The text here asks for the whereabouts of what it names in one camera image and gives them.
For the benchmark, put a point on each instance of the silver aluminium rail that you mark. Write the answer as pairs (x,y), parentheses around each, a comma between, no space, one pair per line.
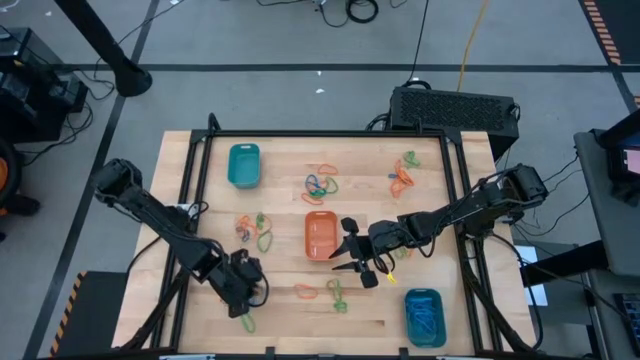
(187,357)
(457,358)

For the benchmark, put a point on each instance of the orange plastic basket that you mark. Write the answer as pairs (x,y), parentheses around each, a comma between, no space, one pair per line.
(321,235)

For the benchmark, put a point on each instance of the black equipment cart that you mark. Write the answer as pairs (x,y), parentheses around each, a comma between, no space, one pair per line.
(30,100)

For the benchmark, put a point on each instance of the black keyboard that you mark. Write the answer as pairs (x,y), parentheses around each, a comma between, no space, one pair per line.
(630,320)

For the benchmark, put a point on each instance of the grey desk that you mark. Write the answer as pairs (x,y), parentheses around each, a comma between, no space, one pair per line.
(615,235)

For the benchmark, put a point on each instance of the black pole stand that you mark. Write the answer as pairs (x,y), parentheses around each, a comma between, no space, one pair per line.
(131,80)

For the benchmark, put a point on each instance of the teal plastic basket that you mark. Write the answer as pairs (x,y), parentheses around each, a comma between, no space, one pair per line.
(244,167)

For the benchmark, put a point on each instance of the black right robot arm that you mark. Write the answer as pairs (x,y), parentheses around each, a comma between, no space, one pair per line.
(475,202)

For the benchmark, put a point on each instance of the black computer tower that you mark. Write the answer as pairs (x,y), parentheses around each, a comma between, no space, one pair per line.
(450,110)

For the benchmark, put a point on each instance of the black orange floor machine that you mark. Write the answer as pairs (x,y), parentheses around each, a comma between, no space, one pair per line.
(20,205)

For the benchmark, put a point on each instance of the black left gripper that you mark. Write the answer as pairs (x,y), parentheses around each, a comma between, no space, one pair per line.
(240,277)

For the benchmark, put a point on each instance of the black desk support bar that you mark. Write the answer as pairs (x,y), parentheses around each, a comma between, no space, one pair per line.
(565,262)

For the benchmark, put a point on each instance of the black hazard-striped floor mat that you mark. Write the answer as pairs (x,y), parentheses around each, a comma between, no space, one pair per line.
(95,315)
(625,25)

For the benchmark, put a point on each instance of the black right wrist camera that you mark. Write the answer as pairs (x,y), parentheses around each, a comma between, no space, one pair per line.
(385,232)

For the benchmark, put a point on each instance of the blue plastic basket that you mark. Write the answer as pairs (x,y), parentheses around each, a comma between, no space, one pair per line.
(407,325)

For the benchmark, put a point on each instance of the black laptop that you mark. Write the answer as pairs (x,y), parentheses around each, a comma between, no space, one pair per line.
(620,135)

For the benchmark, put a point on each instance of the black aluminium table frame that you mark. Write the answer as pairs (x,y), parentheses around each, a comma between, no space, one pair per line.
(325,133)

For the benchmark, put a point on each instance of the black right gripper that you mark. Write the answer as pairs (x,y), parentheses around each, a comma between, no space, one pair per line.
(365,252)

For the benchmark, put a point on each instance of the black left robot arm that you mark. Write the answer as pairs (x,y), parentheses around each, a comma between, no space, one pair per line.
(150,207)

